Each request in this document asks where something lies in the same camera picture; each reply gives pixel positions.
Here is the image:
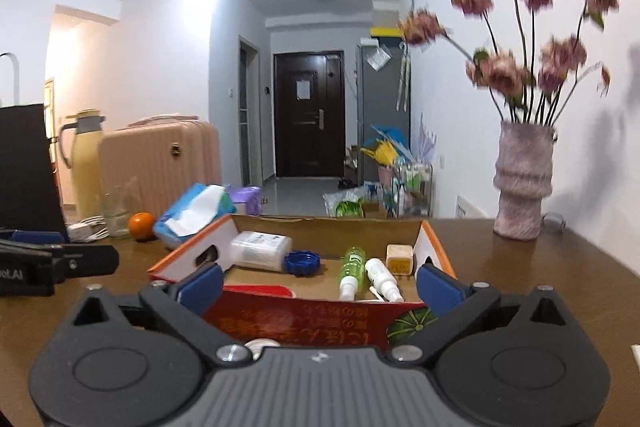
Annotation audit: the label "small white spray bottle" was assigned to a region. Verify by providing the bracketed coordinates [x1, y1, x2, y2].
[364, 258, 404, 303]

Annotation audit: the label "large white plastic bottle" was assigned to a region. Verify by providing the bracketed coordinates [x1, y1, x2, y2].
[230, 231, 293, 272]

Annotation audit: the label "green spray bottle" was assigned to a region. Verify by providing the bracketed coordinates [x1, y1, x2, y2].
[338, 247, 367, 301]

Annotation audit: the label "black paper bag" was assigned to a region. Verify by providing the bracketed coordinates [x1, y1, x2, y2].
[0, 51, 70, 233]

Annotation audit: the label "beige square soap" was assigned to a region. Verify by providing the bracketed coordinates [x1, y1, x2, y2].
[385, 244, 414, 277]

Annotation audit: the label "clear drinking glass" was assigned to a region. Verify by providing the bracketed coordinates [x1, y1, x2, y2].
[102, 176, 140, 239]

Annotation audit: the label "orange fruit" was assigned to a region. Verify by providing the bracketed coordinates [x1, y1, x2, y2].
[128, 212, 155, 242]

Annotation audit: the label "blue tissue pack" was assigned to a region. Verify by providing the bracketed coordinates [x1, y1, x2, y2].
[153, 183, 236, 249]

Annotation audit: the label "red cardboard box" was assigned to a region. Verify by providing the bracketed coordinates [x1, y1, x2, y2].
[149, 215, 456, 350]

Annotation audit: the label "yellow thermos jug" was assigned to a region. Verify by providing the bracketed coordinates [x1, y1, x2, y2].
[58, 108, 105, 220]

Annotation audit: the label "blue round lid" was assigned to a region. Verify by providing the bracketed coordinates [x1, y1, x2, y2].
[283, 251, 320, 277]

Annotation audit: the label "purple wipes pack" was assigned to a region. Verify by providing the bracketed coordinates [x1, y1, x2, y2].
[226, 185, 262, 216]

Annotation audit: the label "pink ribbed suitcase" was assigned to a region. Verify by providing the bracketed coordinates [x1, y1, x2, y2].
[99, 115, 222, 218]

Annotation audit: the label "pink textured vase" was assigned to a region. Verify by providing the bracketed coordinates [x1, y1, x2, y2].
[494, 121, 554, 242]

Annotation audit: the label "dried pink roses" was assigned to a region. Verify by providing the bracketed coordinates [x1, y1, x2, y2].
[398, 0, 620, 128]

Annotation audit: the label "grey refrigerator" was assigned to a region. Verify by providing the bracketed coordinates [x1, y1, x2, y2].
[356, 36, 411, 184]

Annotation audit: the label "dark entrance door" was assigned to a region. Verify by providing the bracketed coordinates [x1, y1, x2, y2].
[273, 51, 346, 178]

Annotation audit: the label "white charger cable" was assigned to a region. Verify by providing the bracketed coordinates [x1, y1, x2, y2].
[66, 215, 111, 244]

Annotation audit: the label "wire storage rack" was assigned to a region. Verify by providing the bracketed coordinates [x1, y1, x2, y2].
[392, 161, 434, 218]

